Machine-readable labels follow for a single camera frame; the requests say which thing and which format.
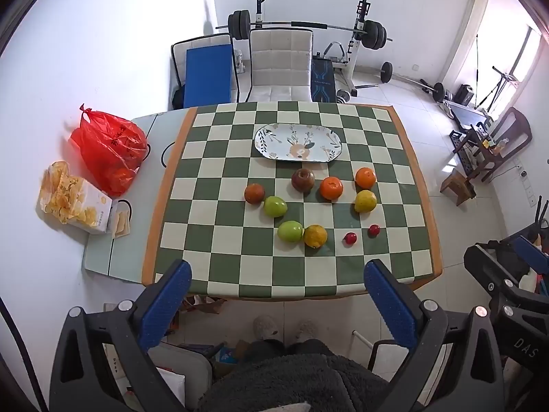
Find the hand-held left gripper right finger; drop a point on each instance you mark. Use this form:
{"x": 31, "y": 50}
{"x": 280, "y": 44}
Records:
{"x": 390, "y": 304}

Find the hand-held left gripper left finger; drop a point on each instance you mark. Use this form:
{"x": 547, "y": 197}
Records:
{"x": 165, "y": 304}

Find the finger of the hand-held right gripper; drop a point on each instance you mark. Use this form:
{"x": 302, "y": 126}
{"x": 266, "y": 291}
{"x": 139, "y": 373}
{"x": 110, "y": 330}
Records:
{"x": 493, "y": 272}
{"x": 534, "y": 255}

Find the dull yellow orange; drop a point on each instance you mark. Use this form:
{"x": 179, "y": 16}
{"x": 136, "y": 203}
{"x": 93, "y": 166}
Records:
{"x": 315, "y": 236}

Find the yellow lemon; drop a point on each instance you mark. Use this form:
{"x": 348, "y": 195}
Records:
{"x": 365, "y": 201}

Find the green apple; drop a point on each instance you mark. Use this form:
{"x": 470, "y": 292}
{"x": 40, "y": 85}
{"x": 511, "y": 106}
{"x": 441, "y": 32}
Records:
{"x": 290, "y": 231}
{"x": 275, "y": 206}

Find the orange tangerine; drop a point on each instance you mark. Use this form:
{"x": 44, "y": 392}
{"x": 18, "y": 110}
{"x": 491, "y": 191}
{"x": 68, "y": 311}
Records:
{"x": 366, "y": 177}
{"x": 331, "y": 188}

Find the brownish orange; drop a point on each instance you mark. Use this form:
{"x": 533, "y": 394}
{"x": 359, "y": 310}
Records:
{"x": 254, "y": 193}

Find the dark red apple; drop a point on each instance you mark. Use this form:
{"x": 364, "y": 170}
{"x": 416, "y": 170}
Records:
{"x": 303, "y": 179}

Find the floral oval plate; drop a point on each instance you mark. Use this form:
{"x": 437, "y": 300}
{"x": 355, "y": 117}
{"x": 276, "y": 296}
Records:
{"x": 298, "y": 142}

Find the grey chair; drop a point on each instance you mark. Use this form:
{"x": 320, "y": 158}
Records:
{"x": 184, "y": 364}

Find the small red fruit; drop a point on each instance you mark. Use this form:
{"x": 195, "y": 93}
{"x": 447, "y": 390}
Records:
{"x": 374, "y": 230}
{"x": 351, "y": 237}

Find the green white checkered tablecloth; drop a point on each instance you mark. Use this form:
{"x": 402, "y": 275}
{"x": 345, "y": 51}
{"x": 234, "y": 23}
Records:
{"x": 214, "y": 240}

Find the grey slipper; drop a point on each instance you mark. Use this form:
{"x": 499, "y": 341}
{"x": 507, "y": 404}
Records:
{"x": 307, "y": 331}
{"x": 266, "y": 328}

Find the small wooden stool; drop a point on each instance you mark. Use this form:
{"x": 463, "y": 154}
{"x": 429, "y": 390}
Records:
{"x": 459, "y": 184}

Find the dark wooden chair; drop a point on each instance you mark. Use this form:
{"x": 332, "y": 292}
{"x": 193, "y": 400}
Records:
{"x": 512, "y": 137}

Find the person's grey fleece clothing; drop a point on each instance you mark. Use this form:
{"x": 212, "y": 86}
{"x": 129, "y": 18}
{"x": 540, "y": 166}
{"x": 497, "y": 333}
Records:
{"x": 291, "y": 377}

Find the flat monitor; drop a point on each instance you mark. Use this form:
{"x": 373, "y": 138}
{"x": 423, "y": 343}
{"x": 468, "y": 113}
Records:
{"x": 467, "y": 116}

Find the red plastic bag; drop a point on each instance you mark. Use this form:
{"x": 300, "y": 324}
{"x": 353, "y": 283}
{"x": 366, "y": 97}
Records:
{"x": 109, "y": 150}

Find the black speaker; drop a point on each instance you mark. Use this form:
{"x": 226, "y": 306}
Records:
{"x": 464, "y": 93}

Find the black tripod stand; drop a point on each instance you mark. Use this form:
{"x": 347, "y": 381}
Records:
{"x": 506, "y": 78}

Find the window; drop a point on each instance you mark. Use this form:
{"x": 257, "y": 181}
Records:
{"x": 527, "y": 53}

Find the small floor barbell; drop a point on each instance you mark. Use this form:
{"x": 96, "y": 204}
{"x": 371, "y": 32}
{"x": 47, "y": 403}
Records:
{"x": 386, "y": 72}

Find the black blue weight bench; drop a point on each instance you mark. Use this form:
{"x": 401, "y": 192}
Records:
{"x": 322, "y": 79}

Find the chair with blue cushion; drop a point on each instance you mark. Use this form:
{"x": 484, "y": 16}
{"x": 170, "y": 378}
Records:
{"x": 208, "y": 73}

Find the white padded chair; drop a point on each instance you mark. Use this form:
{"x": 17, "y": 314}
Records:
{"x": 281, "y": 66}

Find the barbell with black plates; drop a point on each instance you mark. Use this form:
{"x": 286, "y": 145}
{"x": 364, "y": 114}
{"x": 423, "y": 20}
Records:
{"x": 371, "y": 34}

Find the white squat rack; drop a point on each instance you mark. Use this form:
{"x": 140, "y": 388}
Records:
{"x": 362, "y": 21}

